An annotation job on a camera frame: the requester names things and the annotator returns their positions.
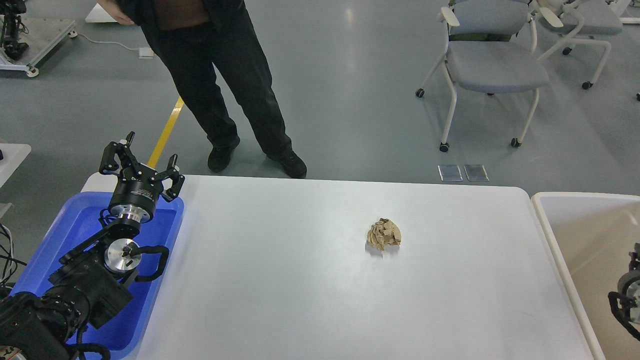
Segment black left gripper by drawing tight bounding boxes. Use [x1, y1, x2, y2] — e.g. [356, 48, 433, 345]
[99, 131, 185, 224]

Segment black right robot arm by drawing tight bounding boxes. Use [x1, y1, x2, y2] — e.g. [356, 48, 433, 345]
[607, 243, 640, 341]

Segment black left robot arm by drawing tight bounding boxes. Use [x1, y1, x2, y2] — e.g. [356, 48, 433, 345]
[1, 131, 185, 360]

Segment white side table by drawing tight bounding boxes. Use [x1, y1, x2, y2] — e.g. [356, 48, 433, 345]
[0, 143, 32, 187]

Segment person in dark trousers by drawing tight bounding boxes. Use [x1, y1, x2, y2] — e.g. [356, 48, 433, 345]
[99, 0, 307, 179]

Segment white board on floor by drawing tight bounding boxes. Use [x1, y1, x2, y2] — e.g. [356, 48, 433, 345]
[85, 3, 118, 24]

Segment blue plastic bin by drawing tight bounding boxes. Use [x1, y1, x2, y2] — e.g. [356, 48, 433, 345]
[1, 191, 185, 360]

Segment wheeled metal platform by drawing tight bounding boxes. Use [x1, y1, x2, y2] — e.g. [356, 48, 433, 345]
[0, 0, 78, 78]

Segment crumpled brown paper ball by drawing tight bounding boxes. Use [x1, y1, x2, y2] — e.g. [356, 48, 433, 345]
[366, 218, 402, 252]

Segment left metal floor plate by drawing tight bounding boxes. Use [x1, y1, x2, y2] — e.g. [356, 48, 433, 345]
[438, 164, 463, 182]

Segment metal floor plate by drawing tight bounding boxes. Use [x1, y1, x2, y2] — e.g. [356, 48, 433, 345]
[464, 164, 490, 182]
[438, 164, 463, 182]

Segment right metal floor plate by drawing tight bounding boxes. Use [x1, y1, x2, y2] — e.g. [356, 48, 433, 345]
[464, 164, 490, 182]

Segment beige plastic bin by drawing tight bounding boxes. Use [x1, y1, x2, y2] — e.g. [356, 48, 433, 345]
[531, 192, 640, 360]

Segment white power strip cable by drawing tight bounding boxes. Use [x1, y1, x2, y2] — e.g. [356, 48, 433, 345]
[68, 31, 156, 60]

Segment black cables at left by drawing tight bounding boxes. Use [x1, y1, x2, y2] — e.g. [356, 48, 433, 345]
[0, 222, 26, 286]

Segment grey chair white frame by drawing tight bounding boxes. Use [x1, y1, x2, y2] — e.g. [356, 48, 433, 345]
[414, 0, 549, 153]

